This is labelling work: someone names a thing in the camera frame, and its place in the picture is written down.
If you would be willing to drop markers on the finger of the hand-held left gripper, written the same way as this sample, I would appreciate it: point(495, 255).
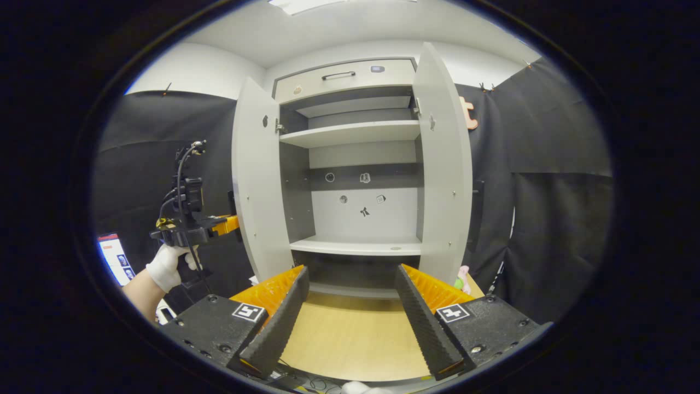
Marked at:
point(229, 224)

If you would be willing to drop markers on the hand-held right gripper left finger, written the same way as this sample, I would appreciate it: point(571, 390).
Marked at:
point(276, 328)

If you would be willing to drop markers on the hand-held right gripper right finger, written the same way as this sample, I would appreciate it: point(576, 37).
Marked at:
point(426, 334)

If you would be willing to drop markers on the beige shoe cabinet door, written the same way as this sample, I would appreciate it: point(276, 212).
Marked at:
point(257, 191)
point(443, 191)

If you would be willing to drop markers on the beige double-door shoe cabinet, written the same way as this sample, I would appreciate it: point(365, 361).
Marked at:
point(339, 224)

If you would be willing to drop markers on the grey cabinet shelf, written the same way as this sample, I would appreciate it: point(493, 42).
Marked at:
point(355, 246)
point(350, 134)

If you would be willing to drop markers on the beige cabinet drawer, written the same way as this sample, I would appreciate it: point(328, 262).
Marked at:
point(394, 76)

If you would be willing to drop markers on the pink and green plush toy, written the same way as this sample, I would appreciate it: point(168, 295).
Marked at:
point(462, 280)

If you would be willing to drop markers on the lit display screen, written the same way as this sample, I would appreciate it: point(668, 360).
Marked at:
point(115, 257)

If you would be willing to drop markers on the white device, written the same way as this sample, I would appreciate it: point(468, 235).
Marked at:
point(164, 314)

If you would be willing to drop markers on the large ceiling light panel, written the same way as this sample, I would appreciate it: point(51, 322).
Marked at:
point(301, 4)

